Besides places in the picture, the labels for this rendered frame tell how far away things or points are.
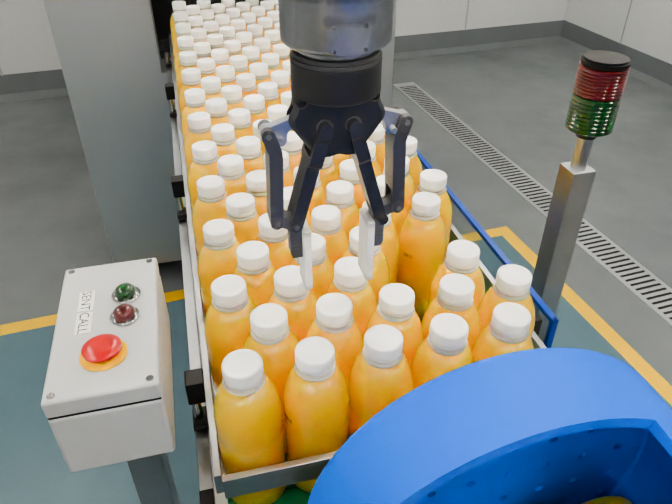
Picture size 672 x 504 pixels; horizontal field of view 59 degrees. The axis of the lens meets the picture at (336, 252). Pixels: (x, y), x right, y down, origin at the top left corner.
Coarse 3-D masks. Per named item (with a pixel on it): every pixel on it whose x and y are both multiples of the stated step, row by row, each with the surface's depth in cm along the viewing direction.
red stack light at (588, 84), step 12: (588, 72) 78; (600, 72) 77; (612, 72) 76; (624, 72) 77; (576, 84) 80; (588, 84) 78; (600, 84) 77; (612, 84) 77; (624, 84) 78; (588, 96) 79; (600, 96) 78; (612, 96) 78
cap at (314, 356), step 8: (304, 344) 59; (312, 344) 59; (320, 344) 59; (328, 344) 59; (296, 352) 58; (304, 352) 58; (312, 352) 58; (320, 352) 58; (328, 352) 58; (296, 360) 58; (304, 360) 57; (312, 360) 57; (320, 360) 57; (328, 360) 57; (304, 368) 57; (312, 368) 57; (320, 368) 57; (328, 368) 58; (312, 376) 58
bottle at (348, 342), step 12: (312, 324) 66; (348, 324) 64; (312, 336) 65; (324, 336) 64; (336, 336) 64; (348, 336) 64; (360, 336) 66; (336, 348) 64; (348, 348) 64; (360, 348) 65; (336, 360) 64; (348, 360) 64; (348, 372) 65
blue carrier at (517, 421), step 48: (432, 384) 37; (480, 384) 36; (528, 384) 36; (576, 384) 36; (624, 384) 38; (384, 432) 37; (432, 432) 35; (480, 432) 34; (528, 432) 33; (576, 432) 44; (624, 432) 46; (336, 480) 38; (384, 480) 35; (432, 480) 33; (480, 480) 45; (528, 480) 46; (576, 480) 48; (624, 480) 50
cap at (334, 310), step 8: (328, 296) 65; (336, 296) 65; (344, 296) 65; (320, 304) 63; (328, 304) 64; (336, 304) 64; (344, 304) 64; (320, 312) 63; (328, 312) 62; (336, 312) 62; (344, 312) 62; (320, 320) 63; (328, 320) 62; (336, 320) 62; (344, 320) 63
